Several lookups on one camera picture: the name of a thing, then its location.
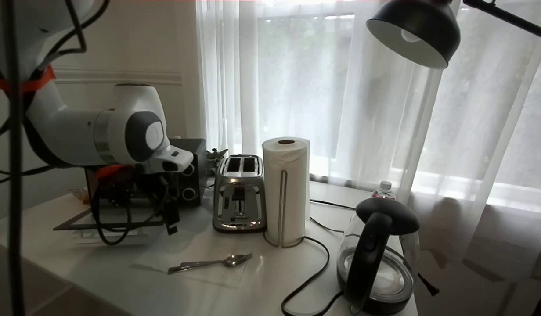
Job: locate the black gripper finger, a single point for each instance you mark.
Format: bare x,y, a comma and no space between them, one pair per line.
156,212
172,221

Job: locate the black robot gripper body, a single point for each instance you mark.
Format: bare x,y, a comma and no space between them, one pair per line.
154,186

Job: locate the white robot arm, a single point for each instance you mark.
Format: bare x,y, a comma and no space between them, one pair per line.
79,133

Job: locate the black toaster oven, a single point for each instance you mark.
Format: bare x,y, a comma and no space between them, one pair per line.
194,175

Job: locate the silver two-slot toaster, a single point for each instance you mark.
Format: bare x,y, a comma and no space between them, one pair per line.
238,198

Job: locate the orange tape wrap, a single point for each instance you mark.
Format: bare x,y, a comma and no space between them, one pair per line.
110,170

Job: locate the white paper towel roll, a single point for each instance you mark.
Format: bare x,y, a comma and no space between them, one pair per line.
289,186

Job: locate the glass electric kettle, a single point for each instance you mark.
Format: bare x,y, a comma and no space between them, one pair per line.
370,256

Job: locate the black desk lamp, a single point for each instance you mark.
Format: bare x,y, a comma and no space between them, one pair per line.
418,28

